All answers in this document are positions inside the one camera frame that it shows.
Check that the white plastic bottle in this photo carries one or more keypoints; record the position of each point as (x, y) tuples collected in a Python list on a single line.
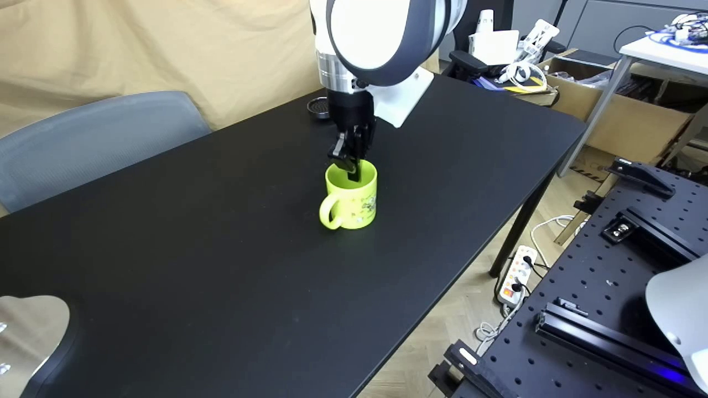
[(485, 20)]

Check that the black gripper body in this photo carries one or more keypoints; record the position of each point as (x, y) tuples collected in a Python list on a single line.
[(351, 110)]

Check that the black aluminium rail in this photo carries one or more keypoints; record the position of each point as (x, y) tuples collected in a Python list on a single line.
[(612, 344)]

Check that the black clamp bracket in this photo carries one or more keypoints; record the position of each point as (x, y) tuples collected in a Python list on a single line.
[(643, 178)]

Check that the small black labelled block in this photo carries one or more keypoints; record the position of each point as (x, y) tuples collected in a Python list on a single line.
[(621, 229)]

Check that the lime green ceramic mug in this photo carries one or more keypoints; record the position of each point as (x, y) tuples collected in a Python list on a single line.
[(356, 199)]

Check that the white rectangular box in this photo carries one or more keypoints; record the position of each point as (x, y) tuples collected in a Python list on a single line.
[(493, 45)]

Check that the white power strip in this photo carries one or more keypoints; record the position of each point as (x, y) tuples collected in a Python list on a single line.
[(517, 274)]

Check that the black perforated breadboard plate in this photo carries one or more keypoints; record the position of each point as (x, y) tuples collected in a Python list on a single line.
[(590, 294)]

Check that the white side table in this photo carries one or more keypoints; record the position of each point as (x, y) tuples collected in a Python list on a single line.
[(665, 55)]

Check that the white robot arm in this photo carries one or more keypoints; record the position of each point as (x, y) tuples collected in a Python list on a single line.
[(383, 40)]

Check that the brown cardboard box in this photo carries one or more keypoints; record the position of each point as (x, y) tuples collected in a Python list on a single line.
[(634, 121)]

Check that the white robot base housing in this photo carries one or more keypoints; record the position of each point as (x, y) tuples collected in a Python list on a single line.
[(687, 301)]

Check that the beige fabric backdrop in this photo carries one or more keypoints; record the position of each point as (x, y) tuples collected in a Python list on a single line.
[(184, 52)]

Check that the black corner mounting bracket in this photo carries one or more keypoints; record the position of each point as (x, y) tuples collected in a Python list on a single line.
[(461, 368)]

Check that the grey chair backrest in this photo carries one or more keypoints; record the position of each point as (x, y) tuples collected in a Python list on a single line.
[(90, 151)]

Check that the black table leg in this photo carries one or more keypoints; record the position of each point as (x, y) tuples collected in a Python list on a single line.
[(521, 223)]

